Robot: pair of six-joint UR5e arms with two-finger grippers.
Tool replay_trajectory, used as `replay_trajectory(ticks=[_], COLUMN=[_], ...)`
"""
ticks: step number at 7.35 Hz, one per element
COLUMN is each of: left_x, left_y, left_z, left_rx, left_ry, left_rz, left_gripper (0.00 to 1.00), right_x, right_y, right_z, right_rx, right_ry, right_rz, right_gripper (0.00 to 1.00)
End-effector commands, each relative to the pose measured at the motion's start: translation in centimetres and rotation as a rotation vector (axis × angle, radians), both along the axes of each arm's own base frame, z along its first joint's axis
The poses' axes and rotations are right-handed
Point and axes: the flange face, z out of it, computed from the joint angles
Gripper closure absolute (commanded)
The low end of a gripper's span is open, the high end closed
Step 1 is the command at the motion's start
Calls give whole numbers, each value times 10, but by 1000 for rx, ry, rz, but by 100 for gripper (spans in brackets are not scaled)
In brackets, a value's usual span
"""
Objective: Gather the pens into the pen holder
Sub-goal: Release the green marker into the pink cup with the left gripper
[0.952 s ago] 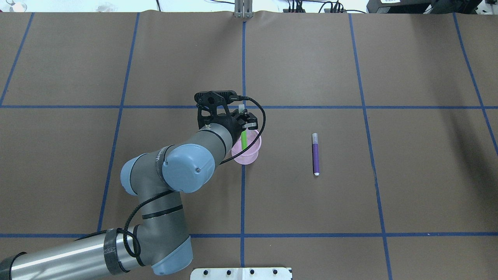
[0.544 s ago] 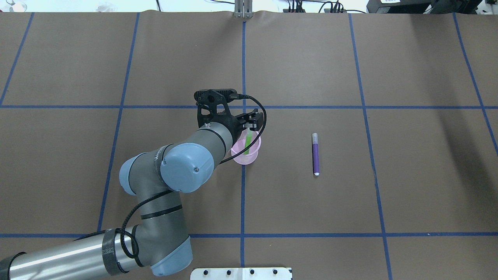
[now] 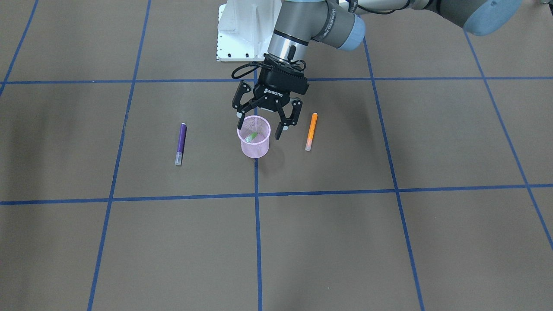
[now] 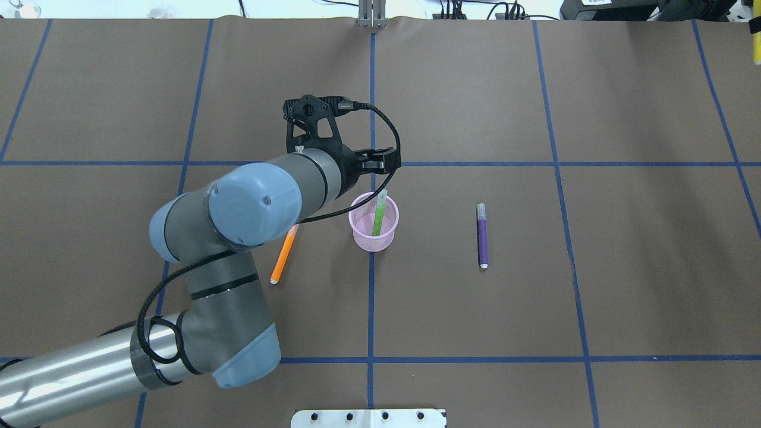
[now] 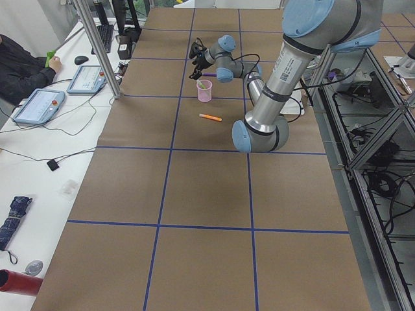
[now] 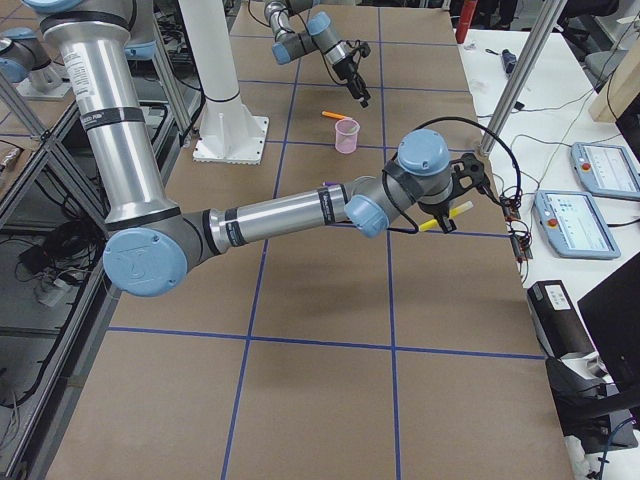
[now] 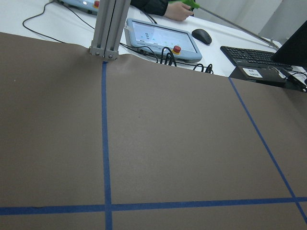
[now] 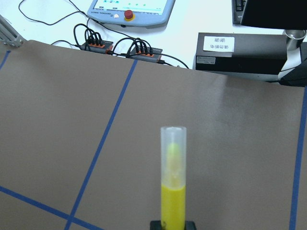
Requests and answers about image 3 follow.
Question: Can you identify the black camera cable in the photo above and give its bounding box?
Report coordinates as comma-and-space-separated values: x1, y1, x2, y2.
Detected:
231, 60, 277, 80

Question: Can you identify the purple highlighter pen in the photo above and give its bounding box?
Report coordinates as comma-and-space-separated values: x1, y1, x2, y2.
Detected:
175, 123, 187, 166

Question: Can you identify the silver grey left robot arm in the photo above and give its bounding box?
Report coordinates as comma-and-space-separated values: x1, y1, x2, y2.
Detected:
232, 0, 522, 139

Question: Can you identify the orange highlighter pen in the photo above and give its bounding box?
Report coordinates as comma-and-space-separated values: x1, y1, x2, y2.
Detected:
305, 112, 318, 152

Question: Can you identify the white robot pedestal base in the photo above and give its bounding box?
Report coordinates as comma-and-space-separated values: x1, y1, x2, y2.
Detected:
216, 0, 282, 62

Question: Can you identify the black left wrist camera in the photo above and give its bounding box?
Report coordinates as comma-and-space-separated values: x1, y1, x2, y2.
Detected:
266, 65, 309, 95

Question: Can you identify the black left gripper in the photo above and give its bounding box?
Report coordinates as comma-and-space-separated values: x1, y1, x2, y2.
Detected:
232, 56, 309, 140

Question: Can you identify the pink mesh pen holder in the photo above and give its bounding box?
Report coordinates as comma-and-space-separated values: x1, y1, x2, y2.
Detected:
237, 115, 271, 158

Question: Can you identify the green highlighter pen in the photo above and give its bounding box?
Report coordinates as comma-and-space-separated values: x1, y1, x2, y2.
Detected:
244, 132, 259, 144

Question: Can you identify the brown paper table cover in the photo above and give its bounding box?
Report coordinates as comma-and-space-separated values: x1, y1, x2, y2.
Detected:
1, 0, 552, 311

